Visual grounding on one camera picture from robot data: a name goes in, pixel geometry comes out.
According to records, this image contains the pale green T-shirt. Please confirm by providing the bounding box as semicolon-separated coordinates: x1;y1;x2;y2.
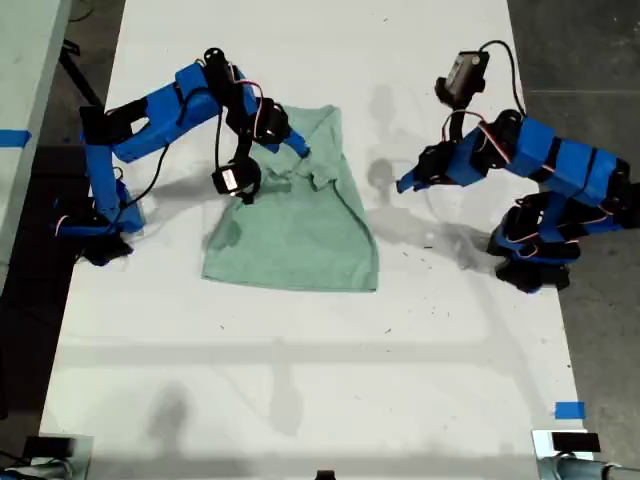
200;104;380;294

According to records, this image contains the black stand leg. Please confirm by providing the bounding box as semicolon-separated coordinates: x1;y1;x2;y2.
58;42;105;114

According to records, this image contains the pale side table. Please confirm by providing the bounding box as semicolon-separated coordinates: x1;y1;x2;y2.
0;0;74;294

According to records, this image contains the white plate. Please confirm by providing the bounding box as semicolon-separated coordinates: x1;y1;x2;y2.
531;428;596;461

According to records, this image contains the small black box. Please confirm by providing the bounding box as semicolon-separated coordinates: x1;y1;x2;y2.
23;436;76;459
551;432;601;454

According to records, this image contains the grey blue object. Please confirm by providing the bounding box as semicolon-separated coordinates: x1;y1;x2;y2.
0;457;76;480
537;454;640;480

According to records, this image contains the black camera stalk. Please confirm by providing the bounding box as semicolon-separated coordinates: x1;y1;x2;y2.
444;102;469;146
234;124;256;166

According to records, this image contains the black camera cable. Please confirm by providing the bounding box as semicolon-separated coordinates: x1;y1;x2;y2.
214;112;226;174
478;40;526;117

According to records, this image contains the black camera box, ring mount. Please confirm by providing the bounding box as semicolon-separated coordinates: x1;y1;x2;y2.
212;157;262;206

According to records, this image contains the black camera box, grey face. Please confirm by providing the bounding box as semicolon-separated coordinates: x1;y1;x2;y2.
434;49;491;109

